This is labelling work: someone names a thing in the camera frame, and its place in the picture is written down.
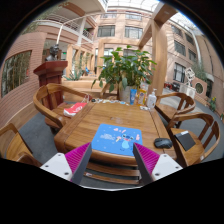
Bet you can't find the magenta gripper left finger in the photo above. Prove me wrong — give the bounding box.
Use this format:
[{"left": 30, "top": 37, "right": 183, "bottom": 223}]
[{"left": 41, "top": 143, "right": 92, "bottom": 185}]

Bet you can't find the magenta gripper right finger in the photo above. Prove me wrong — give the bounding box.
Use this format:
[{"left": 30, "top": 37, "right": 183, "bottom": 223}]
[{"left": 133, "top": 143, "right": 182, "bottom": 185}]

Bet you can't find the black computer mouse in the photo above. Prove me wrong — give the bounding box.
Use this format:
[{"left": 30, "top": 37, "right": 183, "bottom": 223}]
[{"left": 154, "top": 138, "right": 173, "bottom": 149}]

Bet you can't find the blue cartoon mouse pad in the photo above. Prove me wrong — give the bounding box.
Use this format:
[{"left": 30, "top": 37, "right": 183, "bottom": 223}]
[{"left": 92, "top": 124, "right": 143, "bottom": 156}]

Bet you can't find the black notebook on chair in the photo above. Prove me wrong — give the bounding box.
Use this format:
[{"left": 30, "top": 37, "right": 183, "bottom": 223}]
[{"left": 175, "top": 131, "right": 195, "bottom": 151}]

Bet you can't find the near right wooden armchair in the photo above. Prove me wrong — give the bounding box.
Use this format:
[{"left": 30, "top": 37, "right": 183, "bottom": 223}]
[{"left": 167, "top": 112, "right": 220, "bottom": 168}]

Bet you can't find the wooden armchair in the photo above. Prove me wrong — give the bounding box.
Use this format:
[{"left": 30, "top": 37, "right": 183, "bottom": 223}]
[
  {"left": 167, "top": 112, "right": 220, "bottom": 168},
  {"left": 155, "top": 92, "right": 196, "bottom": 123},
  {"left": 33, "top": 83, "right": 92, "bottom": 131}
]

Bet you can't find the red white bag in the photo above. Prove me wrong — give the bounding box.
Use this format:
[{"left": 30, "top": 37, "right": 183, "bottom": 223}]
[{"left": 64, "top": 102, "right": 85, "bottom": 117}]

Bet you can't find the near left wooden chair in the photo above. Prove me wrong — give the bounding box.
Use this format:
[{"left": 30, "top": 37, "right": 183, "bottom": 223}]
[{"left": 0, "top": 123, "right": 41, "bottom": 167}]

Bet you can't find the clear pump sanitizer bottle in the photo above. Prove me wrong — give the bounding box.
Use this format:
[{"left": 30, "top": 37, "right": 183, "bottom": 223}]
[{"left": 147, "top": 90, "right": 157, "bottom": 109}]

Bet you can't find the yellow bottle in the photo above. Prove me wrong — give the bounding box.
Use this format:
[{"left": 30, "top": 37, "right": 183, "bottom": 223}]
[{"left": 138, "top": 89, "right": 146, "bottom": 105}]

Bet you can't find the left wooden armchair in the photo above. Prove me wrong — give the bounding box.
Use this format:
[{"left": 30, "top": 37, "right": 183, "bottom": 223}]
[{"left": 33, "top": 83, "right": 92, "bottom": 131}]

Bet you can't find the far right wooden armchair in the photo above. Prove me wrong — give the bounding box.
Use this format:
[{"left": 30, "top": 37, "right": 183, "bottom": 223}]
[{"left": 155, "top": 92, "right": 196, "bottom": 123}]

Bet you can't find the blue tube container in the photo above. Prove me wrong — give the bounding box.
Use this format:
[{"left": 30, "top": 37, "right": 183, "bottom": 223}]
[{"left": 130, "top": 89, "right": 137, "bottom": 105}]

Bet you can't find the white abstract sculpture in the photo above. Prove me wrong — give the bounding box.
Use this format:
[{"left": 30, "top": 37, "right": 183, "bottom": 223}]
[{"left": 179, "top": 67, "right": 196, "bottom": 98}]

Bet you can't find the green potted plant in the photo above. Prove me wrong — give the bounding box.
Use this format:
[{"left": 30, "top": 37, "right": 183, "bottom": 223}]
[{"left": 92, "top": 47, "right": 157, "bottom": 99}]

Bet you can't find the dark bust statue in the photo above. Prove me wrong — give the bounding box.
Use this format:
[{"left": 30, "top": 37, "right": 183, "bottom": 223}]
[{"left": 45, "top": 44, "right": 59, "bottom": 61}]

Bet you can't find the red wooden pedestal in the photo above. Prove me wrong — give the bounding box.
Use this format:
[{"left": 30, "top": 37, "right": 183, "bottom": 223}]
[{"left": 34, "top": 61, "right": 68, "bottom": 109}]

